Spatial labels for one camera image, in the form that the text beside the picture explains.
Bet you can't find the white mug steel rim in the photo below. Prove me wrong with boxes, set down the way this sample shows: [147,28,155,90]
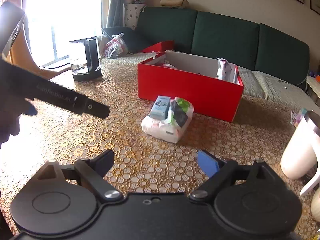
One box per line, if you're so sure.
[280,110,320,197]

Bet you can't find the grey curtain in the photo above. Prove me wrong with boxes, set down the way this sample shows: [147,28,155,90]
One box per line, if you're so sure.
[106,0,126,28]

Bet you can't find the red box lid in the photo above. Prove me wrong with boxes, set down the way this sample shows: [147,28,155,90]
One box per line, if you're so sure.
[141,40,175,54]

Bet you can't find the green sofa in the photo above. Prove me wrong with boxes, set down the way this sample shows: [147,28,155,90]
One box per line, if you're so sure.
[101,6,311,103]

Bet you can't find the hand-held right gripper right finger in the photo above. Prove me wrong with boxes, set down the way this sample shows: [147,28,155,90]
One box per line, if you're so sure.
[189,150,273,202]

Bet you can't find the pink plush toy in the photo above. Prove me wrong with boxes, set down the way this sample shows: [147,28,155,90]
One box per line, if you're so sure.
[155,60,178,70]

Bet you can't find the red white plastic bag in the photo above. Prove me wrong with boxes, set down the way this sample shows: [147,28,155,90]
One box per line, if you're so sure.
[104,33,129,59]

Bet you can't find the glass kettle black handle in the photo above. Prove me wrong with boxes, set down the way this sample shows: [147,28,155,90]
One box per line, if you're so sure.
[69,38,102,82]

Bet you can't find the white egg-shaped container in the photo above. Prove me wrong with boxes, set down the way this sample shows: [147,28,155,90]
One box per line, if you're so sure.
[311,192,320,222]

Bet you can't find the clear plastic packets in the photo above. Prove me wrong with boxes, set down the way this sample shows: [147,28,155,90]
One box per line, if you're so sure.
[216,57,238,83]

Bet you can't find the beige roll pillow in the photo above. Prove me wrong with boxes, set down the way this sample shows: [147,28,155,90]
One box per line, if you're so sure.
[160,0,189,7]

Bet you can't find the cream quilted sofa cover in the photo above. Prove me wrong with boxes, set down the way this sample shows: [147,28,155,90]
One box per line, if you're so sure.
[100,54,308,103]

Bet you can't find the light blue small box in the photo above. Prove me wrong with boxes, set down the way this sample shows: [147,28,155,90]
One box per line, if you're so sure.
[149,95,172,120]

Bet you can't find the yellow chair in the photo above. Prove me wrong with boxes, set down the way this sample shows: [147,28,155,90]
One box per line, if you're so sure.
[0,0,62,75]

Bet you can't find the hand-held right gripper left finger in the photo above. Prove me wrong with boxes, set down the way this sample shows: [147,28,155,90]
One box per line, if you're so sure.
[37,149,124,200]

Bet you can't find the window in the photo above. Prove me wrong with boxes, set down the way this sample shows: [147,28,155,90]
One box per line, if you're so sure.
[25,0,103,68]

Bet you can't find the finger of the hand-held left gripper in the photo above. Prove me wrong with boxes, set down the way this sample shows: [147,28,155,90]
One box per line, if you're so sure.
[74,95,111,119]

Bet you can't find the red cardboard box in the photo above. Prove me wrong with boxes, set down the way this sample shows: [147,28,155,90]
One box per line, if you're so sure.
[137,50,244,123]

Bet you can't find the white plastic packet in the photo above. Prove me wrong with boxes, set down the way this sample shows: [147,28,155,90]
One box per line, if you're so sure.
[141,96,195,144]

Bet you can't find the colourful printed card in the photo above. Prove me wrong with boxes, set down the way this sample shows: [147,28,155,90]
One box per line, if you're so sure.
[291,108,308,128]

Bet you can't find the person's left hand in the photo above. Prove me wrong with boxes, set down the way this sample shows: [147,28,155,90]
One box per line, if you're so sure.
[24,102,37,116]

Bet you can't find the floral patterned desktop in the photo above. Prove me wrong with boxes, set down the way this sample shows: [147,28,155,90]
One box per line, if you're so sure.
[0,62,320,240]

